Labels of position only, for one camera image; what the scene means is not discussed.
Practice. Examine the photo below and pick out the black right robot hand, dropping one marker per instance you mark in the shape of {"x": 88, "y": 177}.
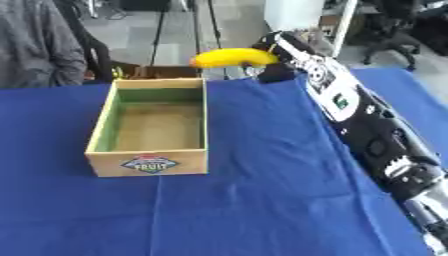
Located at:
{"x": 274, "y": 71}

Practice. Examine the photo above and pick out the yellow toy banana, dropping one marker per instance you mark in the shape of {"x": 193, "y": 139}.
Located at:
{"x": 233, "y": 57}

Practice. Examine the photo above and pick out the silver and black right robot arm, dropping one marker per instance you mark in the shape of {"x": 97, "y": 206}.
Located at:
{"x": 373, "y": 133}

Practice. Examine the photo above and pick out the brown cardboard box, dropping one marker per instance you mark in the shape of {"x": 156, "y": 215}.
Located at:
{"x": 157, "y": 71}

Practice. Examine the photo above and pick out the tan cardboard box green inside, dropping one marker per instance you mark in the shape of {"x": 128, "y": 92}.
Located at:
{"x": 153, "y": 133}

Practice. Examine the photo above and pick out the white cabinet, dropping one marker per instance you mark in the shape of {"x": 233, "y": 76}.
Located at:
{"x": 303, "y": 23}

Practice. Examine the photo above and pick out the black tripod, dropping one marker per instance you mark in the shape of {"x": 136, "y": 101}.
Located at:
{"x": 181, "y": 33}

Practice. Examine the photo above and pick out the black office chair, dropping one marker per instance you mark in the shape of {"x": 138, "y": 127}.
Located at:
{"x": 396, "y": 36}

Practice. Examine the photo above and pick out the person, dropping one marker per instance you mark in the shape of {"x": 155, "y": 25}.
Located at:
{"x": 36, "y": 43}

